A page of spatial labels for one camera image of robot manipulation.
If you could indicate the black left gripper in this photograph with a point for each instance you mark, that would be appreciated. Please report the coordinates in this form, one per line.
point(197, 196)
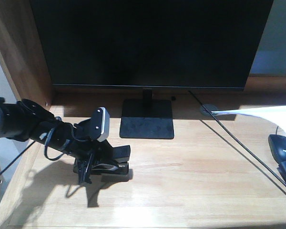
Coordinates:
point(72, 140)

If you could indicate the black stapler with orange grip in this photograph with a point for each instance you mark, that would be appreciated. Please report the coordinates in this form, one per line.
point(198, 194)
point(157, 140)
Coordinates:
point(113, 162)

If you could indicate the white paper sheet stack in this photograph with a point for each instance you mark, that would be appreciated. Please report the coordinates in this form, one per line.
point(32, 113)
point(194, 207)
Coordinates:
point(274, 114)

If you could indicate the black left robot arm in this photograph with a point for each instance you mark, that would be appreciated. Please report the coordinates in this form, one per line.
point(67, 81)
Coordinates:
point(18, 120)

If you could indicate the black monitor stand base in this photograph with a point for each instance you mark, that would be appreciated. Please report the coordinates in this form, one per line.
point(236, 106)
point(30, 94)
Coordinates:
point(147, 118)

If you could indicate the black computer monitor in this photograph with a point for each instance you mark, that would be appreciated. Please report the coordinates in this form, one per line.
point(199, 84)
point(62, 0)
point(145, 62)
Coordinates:
point(203, 44)

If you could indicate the black computer mouse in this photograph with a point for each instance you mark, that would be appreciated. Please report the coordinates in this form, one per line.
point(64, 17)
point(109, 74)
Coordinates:
point(277, 144)

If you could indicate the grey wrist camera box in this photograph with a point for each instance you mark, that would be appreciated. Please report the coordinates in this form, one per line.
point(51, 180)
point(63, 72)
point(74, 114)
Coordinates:
point(99, 124)

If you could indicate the grey desk cable grommet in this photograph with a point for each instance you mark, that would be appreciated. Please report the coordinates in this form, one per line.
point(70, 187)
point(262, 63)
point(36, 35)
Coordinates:
point(207, 109)

